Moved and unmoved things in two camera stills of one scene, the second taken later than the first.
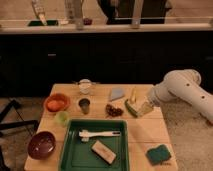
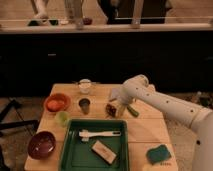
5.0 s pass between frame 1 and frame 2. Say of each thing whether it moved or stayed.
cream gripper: moved
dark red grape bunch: stayed
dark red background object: stayed
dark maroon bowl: stayed
